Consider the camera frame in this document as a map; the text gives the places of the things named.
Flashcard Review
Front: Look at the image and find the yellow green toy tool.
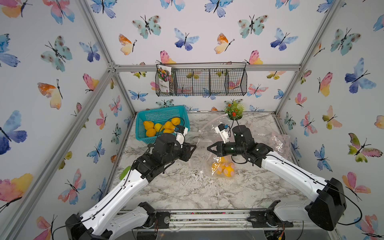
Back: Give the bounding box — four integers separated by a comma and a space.
119, 166, 131, 180

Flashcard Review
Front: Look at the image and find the teal plastic basket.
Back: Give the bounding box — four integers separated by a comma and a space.
135, 106, 190, 144

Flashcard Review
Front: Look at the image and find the yellow-green pear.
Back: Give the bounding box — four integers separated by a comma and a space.
154, 123, 165, 133

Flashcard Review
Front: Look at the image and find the yellow pear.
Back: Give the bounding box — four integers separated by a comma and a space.
164, 121, 175, 131
146, 128, 157, 138

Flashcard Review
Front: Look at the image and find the white pot artificial plant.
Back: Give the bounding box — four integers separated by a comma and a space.
225, 99, 245, 121

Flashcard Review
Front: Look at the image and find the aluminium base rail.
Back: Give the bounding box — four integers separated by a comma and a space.
86, 209, 337, 232

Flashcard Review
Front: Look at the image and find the clear zip-top bag with pears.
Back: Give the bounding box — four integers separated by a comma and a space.
257, 127, 293, 162

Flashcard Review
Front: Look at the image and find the orange pear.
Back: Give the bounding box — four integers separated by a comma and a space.
143, 121, 155, 131

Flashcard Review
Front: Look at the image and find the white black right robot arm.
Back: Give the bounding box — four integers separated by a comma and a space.
207, 124, 347, 231

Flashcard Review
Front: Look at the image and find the seed packet in basket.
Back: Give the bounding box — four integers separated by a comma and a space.
157, 65, 173, 94

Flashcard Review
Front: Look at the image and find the black wire wall basket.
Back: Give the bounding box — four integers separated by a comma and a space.
155, 62, 248, 99

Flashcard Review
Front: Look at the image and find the clear bag of lemons front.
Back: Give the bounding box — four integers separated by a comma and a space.
189, 142, 236, 179

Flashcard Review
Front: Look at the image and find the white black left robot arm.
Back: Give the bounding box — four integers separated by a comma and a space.
65, 134, 197, 240

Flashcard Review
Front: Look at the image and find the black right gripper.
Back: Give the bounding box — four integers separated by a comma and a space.
206, 140, 247, 158

